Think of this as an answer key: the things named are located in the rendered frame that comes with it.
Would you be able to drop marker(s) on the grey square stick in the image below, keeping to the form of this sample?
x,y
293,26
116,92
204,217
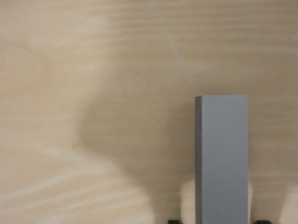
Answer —
x,y
221,159

